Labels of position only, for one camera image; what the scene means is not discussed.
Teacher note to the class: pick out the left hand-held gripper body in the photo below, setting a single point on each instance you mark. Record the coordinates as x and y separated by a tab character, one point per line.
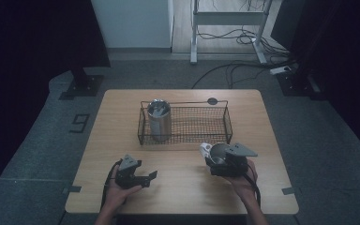
126	175

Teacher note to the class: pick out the silver metal cup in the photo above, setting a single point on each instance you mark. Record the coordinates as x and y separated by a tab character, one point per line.
160	123

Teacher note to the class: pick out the person's right hand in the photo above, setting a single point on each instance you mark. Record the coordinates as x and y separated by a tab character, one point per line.
242	184

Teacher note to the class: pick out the person's left hand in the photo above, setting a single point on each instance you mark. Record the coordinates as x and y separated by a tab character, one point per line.
118	193

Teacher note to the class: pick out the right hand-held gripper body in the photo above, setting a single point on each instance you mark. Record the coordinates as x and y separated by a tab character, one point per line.
236	162

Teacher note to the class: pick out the white power strip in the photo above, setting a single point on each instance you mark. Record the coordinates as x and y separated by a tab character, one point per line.
279	70

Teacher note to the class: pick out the white metal desk frame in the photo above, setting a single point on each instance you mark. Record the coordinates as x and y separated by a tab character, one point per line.
228	18

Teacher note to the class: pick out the grey tape piece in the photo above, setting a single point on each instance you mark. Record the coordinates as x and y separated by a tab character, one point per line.
72	189
288	190

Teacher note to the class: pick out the silver can with white label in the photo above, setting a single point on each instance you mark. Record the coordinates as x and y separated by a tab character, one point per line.
216	152

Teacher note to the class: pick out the white cabinet panel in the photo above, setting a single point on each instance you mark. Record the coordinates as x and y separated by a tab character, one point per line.
134	23

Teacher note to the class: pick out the black stand base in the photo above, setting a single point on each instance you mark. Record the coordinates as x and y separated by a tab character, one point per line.
84	84
300	84

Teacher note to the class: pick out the dark curtain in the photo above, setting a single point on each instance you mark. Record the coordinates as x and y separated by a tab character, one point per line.
340	56
28	47

